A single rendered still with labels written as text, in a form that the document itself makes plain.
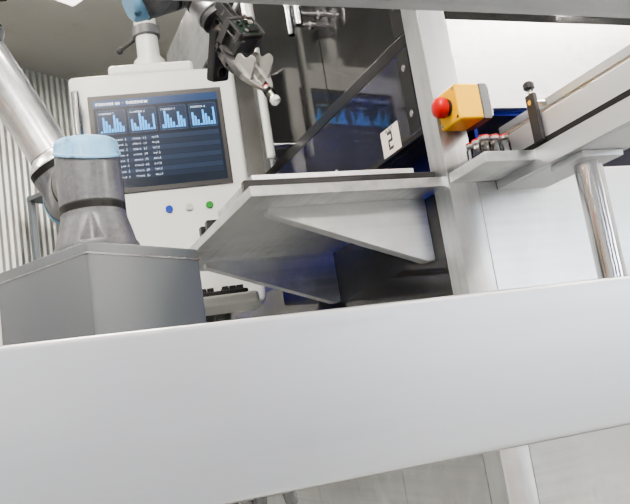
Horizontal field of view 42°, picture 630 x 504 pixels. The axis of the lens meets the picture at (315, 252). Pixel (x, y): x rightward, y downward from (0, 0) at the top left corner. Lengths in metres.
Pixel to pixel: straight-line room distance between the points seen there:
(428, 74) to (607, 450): 0.81
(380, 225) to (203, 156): 1.00
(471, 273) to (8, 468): 1.20
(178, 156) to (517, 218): 1.19
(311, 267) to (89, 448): 1.62
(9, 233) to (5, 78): 4.50
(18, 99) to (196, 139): 0.96
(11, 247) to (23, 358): 5.62
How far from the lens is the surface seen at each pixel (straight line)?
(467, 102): 1.61
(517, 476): 1.62
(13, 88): 1.71
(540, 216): 1.74
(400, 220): 1.68
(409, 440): 0.61
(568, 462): 1.69
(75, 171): 1.51
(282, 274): 2.10
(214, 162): 2.54
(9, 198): 6.26
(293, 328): 0.58
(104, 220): 1.48
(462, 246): 1.62
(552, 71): 1.89
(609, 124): 1.45
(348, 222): 1.63
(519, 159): 1.58
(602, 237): 1.54
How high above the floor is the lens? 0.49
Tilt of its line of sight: 10 degrees up
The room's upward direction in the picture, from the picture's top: 9 degrees counter-clockwise
